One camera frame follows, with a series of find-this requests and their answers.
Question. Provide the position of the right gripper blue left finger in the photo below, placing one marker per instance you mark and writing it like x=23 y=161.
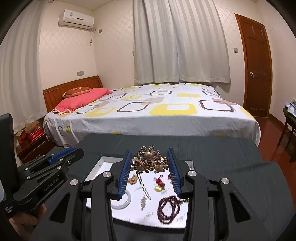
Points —
x=125 y=167

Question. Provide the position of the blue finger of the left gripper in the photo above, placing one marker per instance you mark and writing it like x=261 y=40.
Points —
x=70 y=158
x=58 y=156

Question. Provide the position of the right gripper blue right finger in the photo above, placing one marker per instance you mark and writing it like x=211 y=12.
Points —
x=173 y=165

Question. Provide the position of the red tassel gold charm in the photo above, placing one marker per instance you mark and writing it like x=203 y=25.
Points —
x=160 y=185

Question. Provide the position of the pearl flower brooch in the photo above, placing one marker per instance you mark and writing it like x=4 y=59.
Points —
x=149 y=159

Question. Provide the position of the silver leaf brooch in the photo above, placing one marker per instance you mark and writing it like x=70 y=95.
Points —
x=143 y=202

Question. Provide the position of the white jade bangle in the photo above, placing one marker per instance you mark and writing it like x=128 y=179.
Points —
x=123 y=202

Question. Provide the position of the white jewelry tray box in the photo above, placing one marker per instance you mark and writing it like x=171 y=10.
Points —
x=149 y=216

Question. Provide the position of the person's left hand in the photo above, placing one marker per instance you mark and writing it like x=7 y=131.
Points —
x=24 y=224

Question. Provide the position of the dark wooden nightstand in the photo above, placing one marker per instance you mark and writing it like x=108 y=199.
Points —
x=31 y=150

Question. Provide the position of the red gift box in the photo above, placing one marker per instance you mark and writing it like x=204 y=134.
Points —
x=35 y=134

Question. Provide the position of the brown plush toy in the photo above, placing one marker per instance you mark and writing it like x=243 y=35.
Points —
x=31 y=127

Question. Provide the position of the pink pillow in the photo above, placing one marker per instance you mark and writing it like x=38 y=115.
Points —
x=68 y=105

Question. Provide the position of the orange embroidered cushion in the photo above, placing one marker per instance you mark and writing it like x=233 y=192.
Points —
x=76 y=91

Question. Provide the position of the bed with patterned sheet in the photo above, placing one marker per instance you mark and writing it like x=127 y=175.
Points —
x=183 y=109

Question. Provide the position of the sheer white left curtain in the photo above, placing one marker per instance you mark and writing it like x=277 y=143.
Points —
x=21 y=87

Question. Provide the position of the dark grey table cloth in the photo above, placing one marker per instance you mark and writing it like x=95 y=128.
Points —
x=261 y=183

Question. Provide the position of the brown wooden door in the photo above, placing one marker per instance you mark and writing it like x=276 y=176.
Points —
x=258 y=66

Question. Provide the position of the dark wooden chair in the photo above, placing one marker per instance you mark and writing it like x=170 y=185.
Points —
x=289 y=132

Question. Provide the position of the grey window curtain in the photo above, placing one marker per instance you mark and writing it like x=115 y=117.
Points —
x=179 y=41

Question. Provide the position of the pile of clothes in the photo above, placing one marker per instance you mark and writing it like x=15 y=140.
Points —
x=291 y=107

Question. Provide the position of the white wall air conditioner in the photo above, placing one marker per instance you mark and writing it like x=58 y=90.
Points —
x=75 y=19

